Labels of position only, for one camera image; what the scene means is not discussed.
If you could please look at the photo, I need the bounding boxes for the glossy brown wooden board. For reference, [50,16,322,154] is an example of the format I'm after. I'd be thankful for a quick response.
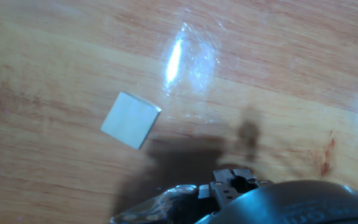
[0,0,358,224]

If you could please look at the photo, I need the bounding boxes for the grey square block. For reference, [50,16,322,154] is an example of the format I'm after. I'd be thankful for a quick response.
[100,91,162,151]

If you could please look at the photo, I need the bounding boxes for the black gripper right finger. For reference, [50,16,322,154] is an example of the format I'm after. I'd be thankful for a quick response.
[232,169,273,193]

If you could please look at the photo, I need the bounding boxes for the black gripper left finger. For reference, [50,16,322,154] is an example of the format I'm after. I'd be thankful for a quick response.
[198,169,241,215]

